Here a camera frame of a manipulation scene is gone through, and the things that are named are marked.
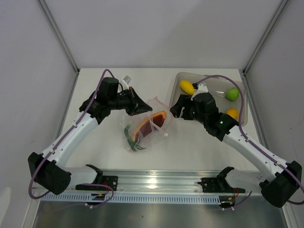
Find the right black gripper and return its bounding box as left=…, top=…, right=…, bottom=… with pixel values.
left=170, top=94, right=208, bottom=125

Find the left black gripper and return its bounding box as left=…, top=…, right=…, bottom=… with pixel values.
left=109, top=87, right=152, bottom=116

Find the red meat slice toy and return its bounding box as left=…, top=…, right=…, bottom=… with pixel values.
left=131, top=111, right=167, bottom=140

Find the clear zip top bag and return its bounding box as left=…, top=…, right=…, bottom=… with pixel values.
left=121, top=97, right=173, bottom=152

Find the green onion toy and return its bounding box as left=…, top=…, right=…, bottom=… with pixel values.
left=123, top=121, right=147, bottom=152

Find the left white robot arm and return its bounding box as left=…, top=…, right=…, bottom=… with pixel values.
left=28, top=77, right=152, bottom=195

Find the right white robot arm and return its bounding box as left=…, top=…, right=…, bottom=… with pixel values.
left=170, top=93, right=303, bottom=208

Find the yellow mango toy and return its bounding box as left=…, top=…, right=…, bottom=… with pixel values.
left=180, top=80, right=195, bottom=95

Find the yellow lemon toy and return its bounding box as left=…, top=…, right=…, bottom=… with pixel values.
left=226, top=108, right=239, bottom=120

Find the green guava toy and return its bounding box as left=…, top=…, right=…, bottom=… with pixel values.
left=225, top=87, right=240, bottom=101

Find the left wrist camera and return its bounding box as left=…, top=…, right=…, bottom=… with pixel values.
left=120, top=76, right=131, bottom=90

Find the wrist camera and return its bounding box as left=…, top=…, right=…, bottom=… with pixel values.
left=120, top=76, right=131, bottom=90
left=191, top=84, right=209, bottom=101

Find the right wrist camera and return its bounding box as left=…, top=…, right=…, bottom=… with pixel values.
left=191, top=84, right=209, bottom=101

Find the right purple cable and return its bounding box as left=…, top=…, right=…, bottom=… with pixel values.
left=196, top=75, right=304, bottom=205

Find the purple cable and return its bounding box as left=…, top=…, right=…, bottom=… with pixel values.
left=28, top=68, right=117, bottom=200
left=196, top=75, right=304, bottom=205

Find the aluminium mounting rail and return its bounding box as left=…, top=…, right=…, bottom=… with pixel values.
left=33, top=169, right=264, bottom=197

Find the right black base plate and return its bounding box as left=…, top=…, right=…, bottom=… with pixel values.
left=197, top=177, right=245, bottom=193

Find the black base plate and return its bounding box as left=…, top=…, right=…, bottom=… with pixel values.
left=197, top=177, right=245, bottom=193
left=95, top=176, right=118, bottom=191

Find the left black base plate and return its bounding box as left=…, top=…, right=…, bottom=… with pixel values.
left=95, top=176, right=118, bottom=191

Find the white slotted cable duct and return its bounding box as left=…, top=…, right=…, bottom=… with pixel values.
left=42, top=193, right=221, bottom=205

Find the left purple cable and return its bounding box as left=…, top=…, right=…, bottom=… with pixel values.
left=28, top=68, right=117, bottom=200

